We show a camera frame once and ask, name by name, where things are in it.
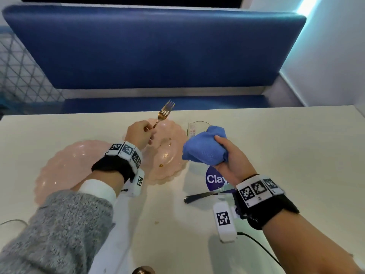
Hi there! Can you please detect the person's left forearm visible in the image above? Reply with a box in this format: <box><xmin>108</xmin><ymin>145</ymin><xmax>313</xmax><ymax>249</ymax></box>
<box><xmin>0</xmin><ymin>169</ymin><xmax>126</xmax><ymax>274</ymax></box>

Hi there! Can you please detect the pink scalloped plate with crumbs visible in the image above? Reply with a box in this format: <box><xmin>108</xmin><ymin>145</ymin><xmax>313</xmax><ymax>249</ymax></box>
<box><xmin>139</xmin><ymin>118</ymin><xmax>189</xmax><ymax>185</ymax></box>

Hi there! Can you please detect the right wristband with marker tags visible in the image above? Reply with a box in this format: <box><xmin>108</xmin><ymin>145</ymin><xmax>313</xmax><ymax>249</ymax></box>
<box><xmin>233</xmin><ymin>174</ymin><xmax>300</xmax><ymax>231</ymax></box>

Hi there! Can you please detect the blue cloth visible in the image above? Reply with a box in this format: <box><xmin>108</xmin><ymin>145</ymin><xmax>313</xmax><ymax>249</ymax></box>
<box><xmin>182</xmin><ymin>126</ymin><xmax>229</xmax><ymax>167</ymax></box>

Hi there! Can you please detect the brown round object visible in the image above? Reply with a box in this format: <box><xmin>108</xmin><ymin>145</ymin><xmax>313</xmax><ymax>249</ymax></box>
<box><xmin>133</xmin><ymin>265</ymin><xmax>156</xmax><ymax>274</ymax></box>

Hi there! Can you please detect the dark metal spoon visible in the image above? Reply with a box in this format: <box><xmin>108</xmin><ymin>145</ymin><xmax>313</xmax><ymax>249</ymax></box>
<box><xmin>184</xmin><ymin>190</ymin><xmax>232</xmax><ymax>205</ymax></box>

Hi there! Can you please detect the gold fork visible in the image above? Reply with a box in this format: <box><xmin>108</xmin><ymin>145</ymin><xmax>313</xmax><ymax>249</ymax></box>
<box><xmin>145</xmin><ymin>100</ymin><xmax>176</xmax><ymax>131</ymax></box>

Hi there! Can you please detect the person's right forearm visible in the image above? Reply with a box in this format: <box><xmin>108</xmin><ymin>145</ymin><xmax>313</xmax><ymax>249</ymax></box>
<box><xmin>261</xmin><ymin>208</ymin><xmax>365</xmax><ymax>274</ymax></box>

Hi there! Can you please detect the blue bench seat cushion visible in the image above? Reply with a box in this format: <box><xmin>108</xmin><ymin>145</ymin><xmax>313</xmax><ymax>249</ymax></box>
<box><xmin>62</xmin><ymin>95</ymin><xmax>271</xmax><ymax>114</ymax></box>

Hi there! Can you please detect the black cable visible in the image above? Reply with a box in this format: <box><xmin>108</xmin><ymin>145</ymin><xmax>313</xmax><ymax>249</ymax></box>
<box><xmin>237</xmin><ymin>232</ymin><xmax>283</xmax><ymax>269</ymax></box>

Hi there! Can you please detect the person's left hand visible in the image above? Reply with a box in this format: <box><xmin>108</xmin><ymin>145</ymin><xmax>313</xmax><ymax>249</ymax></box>
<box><xmin>125</xmin><ymin>120</ymin><xmax>157</xmax><ymax>150</ymax></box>

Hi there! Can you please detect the clear glass bowl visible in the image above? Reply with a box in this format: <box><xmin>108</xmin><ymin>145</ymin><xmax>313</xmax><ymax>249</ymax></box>
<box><xmin>186</xmin><ymin>121</ymin><xmax>213</xmax><ymax>138</ymax></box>

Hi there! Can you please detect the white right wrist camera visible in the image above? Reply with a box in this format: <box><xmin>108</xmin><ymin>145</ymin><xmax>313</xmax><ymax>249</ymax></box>
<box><xmin>213</xmin><ymin>200</ymin><xmax>238</xmax><ymax>244</ymax></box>

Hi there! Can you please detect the wristband with marker tags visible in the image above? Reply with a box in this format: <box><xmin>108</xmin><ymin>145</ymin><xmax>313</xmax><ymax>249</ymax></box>
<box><xmin>91</xmin><ymin>141</ymin><xmax>143</xmax><ymax>184</ymax></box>
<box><xmin>233</xmin><ymin>174</ymin><xmax>300</xmax><ymax>231</ymax></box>

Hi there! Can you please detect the purple round sticker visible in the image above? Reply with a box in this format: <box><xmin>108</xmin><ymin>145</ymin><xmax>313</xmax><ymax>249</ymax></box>
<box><xmin>205</xmin><ymin>165</ymin><xmax>238</xmax><ymax>193</ymax></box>

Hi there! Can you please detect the blue bench backrest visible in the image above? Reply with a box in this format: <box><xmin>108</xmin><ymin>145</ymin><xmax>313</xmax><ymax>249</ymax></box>
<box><xmin>2</xmin><ymin>4</ymin><xmax>307</xmax><ymax>89</ymax></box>

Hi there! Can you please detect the left wristband with marker tags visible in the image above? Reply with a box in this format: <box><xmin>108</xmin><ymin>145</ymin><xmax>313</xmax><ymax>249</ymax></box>
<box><xmin>91</xmin><ymin>141</ymin><xmax>143</xmax><ymax>184</ymax></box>

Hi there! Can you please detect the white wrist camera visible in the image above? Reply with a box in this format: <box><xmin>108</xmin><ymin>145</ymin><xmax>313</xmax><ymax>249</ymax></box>
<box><xmin>213</xmin><ymin>200</ymin><xmax>238</xmax><ymax>244</ymax></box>
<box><xmin>121</xmin><ymin>168</ymin><xmax>145</xmax><ymax>198</ymax></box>

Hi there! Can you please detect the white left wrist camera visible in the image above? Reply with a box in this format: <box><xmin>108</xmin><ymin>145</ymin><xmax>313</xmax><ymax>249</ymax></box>
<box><xmin>121</xmin><ymin>168</ymin><xmax>145</xmax><ymax>198</ymax></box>

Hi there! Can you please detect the person's right hand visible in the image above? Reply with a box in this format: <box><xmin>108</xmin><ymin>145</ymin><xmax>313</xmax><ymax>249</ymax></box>
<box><xmin>214</xmin><ymin>135</ymin><xmax>258</xmax><ymax>186</ymax></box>

